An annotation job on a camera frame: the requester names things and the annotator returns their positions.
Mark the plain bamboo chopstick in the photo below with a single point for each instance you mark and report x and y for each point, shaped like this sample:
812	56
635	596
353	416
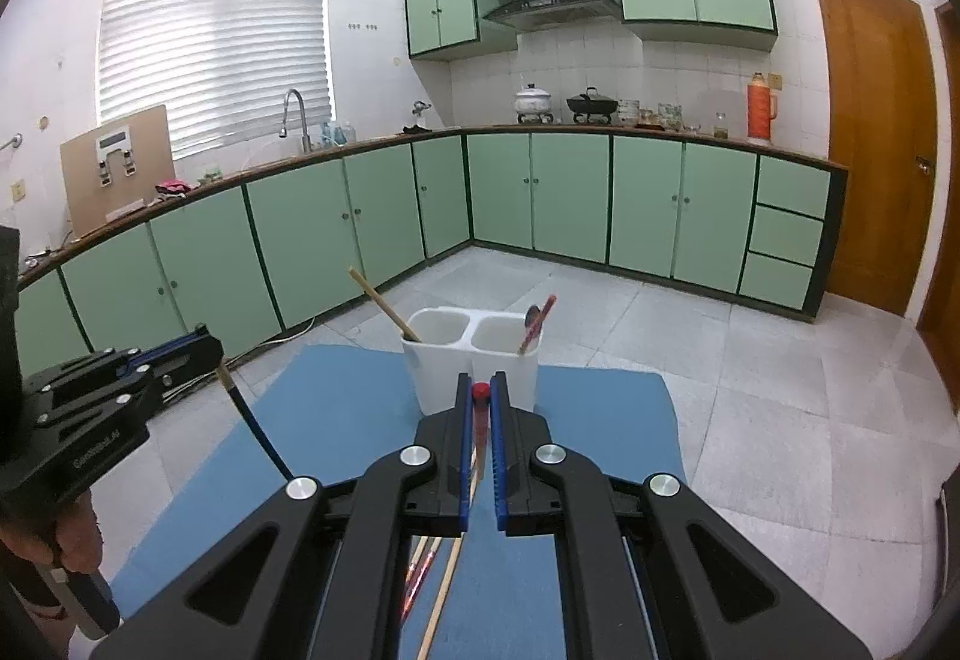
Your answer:
439	600
382	304

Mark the bluish plastic bottle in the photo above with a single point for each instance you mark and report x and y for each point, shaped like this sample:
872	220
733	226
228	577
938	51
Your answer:
328	133

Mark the green base cabinet unit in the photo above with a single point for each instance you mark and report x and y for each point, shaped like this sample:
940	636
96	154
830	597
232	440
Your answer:
645	202

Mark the small green object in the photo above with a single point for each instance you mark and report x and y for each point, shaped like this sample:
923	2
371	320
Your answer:
210	174

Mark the dark blue chopstick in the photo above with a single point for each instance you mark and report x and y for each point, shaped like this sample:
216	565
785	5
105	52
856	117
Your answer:
255	424

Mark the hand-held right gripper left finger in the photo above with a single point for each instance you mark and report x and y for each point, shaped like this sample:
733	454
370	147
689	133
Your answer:
466	480

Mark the metal spoon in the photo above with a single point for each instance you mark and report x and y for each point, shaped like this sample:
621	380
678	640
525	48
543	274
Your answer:
533	315

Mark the blue table mat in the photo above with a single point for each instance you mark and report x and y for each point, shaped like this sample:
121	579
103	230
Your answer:
600	420

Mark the black range hood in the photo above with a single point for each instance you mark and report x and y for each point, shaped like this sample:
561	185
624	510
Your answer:
551	11

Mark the metal gooseneck faucet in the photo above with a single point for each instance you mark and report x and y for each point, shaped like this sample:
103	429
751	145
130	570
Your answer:
305	127

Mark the orange thermos flask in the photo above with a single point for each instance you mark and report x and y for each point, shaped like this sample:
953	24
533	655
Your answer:
760	112

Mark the patterned ceramic jar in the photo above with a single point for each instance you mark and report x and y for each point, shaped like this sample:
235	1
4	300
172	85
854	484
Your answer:
670	115

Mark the white two-compartment utensil holder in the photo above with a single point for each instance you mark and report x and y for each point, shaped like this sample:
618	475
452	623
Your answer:
442	367

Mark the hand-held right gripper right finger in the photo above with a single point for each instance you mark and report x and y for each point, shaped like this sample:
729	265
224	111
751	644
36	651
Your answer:
499	480

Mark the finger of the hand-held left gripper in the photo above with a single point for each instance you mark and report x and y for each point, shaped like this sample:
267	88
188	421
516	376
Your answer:
187	364
161	346

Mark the white lidded pot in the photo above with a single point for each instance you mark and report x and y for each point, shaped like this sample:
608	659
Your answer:
534	103

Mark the small glass jar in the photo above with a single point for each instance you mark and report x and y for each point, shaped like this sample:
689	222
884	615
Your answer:
721	126

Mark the person's left hand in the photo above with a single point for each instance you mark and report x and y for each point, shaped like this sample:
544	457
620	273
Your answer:
79	536

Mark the pink cloth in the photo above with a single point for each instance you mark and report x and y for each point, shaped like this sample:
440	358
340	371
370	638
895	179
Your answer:
172	187

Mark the brown cardboard box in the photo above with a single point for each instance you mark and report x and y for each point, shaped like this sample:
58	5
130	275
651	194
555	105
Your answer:
150	165

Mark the stack of patterned bowls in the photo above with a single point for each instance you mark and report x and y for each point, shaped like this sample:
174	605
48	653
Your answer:
628	112

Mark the black wok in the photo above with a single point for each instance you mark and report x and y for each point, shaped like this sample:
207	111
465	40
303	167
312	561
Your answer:
592	105

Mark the clear plastic bottle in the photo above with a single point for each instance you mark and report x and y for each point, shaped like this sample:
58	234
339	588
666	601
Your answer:
346	133

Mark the white window blind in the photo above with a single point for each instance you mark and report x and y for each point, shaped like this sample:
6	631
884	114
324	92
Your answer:
217	45

